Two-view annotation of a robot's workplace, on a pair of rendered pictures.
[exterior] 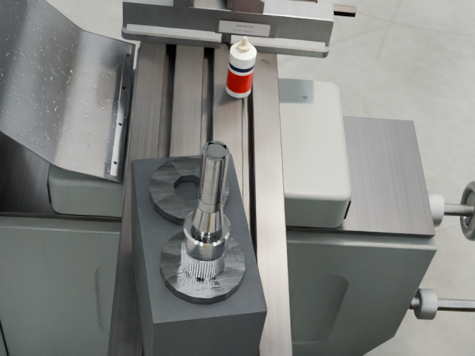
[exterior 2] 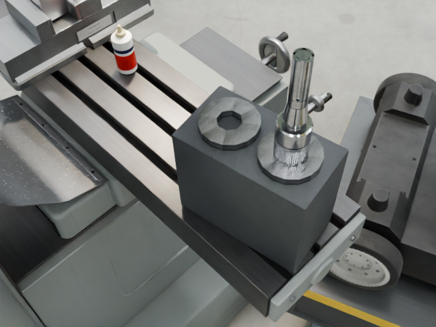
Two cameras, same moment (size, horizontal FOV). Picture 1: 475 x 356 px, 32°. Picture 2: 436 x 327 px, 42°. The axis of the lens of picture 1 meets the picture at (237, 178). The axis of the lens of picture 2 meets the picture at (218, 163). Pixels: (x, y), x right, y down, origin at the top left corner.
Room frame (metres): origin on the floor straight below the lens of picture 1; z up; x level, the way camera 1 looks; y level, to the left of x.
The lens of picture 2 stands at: (0.17, 0.37, 1.71)
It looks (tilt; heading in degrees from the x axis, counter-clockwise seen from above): 54 degrees down; 324
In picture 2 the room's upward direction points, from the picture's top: 2 degrees counter-clockwise
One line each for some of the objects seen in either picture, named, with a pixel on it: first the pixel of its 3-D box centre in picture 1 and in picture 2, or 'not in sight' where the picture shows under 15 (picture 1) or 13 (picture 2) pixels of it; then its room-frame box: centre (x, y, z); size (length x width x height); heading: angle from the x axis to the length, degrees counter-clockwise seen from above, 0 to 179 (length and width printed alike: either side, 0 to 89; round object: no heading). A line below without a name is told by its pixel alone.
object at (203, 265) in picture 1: (204, 246); (292, 139); (0.48, 0.02, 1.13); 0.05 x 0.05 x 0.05
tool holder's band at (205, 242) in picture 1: (206, 228); (294, 124); (0.48, 0.02, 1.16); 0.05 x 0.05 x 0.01
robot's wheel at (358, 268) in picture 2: not in sight; (357, 258); (0.47, -0.24, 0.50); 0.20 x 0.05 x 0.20; 28
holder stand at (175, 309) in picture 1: (191, 273); (257, 177); (0.53, 0.04, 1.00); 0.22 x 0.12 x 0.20; 17
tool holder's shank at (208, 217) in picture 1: (210, 190); (298, 90); (0.48, 0.02, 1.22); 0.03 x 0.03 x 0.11
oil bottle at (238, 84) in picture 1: (241, 64); (123, 47); (0.95, 0.02, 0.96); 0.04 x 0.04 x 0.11
